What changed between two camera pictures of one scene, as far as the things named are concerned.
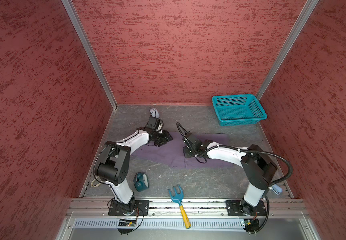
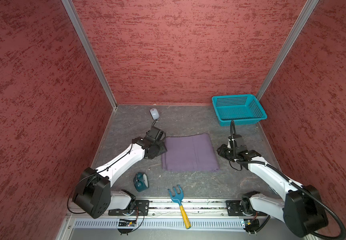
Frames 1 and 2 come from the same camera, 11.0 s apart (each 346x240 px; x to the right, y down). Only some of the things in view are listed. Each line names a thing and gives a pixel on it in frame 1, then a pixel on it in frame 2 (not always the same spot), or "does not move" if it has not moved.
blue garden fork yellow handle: x=178 y=197 does not move
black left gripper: x=166 y=138 → x=163 y=150
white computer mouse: x=154 y=113 does not move
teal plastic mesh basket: x=237 y=110 does not move
